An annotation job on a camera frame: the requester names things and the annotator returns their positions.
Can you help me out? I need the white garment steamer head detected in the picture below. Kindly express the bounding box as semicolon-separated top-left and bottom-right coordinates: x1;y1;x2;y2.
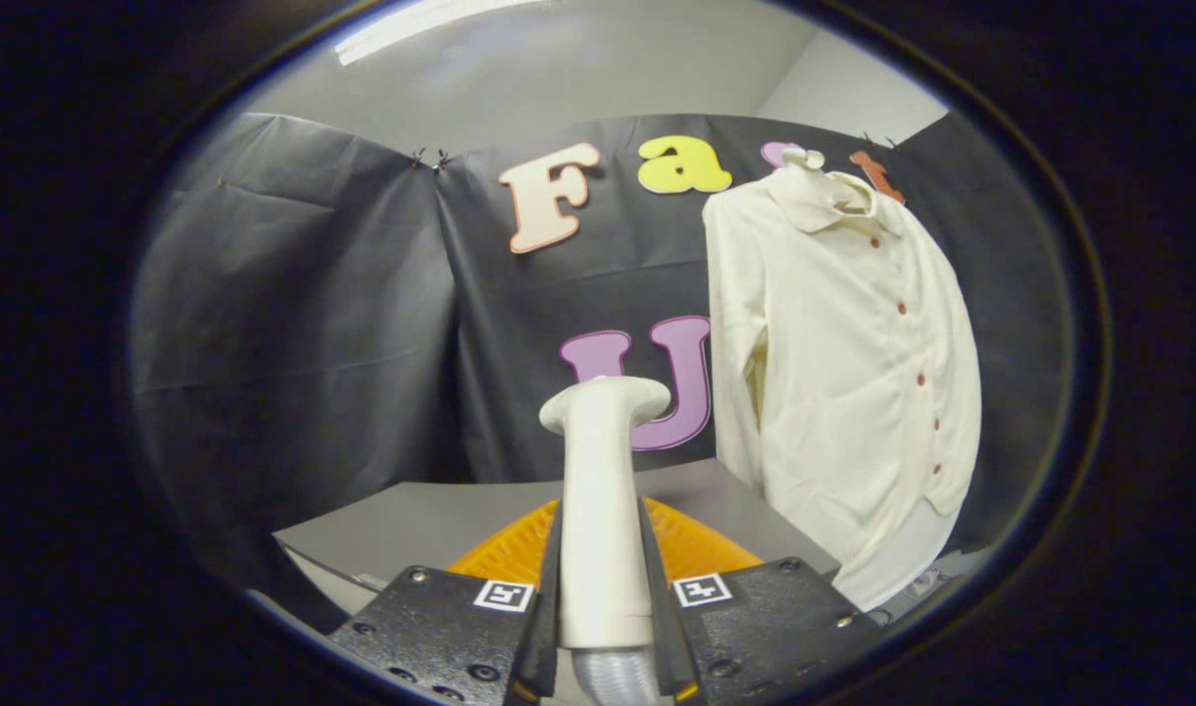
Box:
539;376;673;653

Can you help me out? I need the black backdrop cloth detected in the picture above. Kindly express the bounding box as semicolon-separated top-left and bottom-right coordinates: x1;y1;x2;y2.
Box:
127;110;1074;589

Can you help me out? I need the grey and white cabinet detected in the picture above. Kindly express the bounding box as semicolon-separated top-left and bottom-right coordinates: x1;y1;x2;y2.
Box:
273;456;842;638

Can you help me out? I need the white clothes hanger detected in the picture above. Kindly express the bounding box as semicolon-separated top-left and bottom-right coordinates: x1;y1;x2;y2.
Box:
781;145;873;215

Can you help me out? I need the cream button shirt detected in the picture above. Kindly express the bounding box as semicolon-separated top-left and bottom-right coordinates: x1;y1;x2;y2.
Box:
701;157;983;570

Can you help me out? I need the white padded garment board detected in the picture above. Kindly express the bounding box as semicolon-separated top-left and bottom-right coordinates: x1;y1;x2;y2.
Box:
833;495;967;614

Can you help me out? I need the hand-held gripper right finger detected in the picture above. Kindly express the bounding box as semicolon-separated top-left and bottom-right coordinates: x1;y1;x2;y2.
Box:
637;495;888;705

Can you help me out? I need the ceiling light panel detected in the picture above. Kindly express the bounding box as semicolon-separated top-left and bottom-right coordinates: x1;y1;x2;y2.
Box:
335;0;550;67

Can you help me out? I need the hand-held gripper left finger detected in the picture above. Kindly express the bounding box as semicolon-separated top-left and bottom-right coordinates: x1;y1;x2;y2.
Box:
325;498;565;706

